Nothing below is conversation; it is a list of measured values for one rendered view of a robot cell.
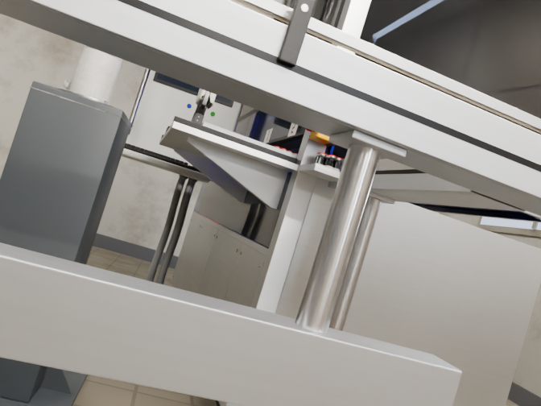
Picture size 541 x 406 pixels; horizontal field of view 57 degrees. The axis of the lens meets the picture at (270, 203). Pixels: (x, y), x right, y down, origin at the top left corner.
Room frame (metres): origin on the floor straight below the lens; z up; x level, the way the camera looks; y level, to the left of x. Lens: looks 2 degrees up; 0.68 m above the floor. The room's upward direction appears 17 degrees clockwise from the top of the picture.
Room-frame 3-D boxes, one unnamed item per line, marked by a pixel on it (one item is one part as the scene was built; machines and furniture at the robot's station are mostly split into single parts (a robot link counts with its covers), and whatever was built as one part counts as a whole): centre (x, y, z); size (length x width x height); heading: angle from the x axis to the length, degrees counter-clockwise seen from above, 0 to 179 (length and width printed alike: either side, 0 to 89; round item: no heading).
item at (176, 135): (1.83, 0.20, 0.87); 0.70 x 0.48 x 0.02; 16
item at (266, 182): (1.59, 0.14, 0.79); 0.34 x 0.03 x 0.13; 106
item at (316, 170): (1.47, -0.14, 0.87); 0.14 x 0.13 x 0.02; 106
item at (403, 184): (1.24, -0.31, 0.92); 0.69 x 0.15 x 0.16; 16
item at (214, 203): (2.54, 0.23, 0.73); 1.98 x 0.01 x 0.25; 16
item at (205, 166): (2.07, 0.28, 0.79); 0.34 x 0.03 x 0.13; 106
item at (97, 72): (1.48, 0.61, 0.95); 0.19 x 0.19 x 0.18
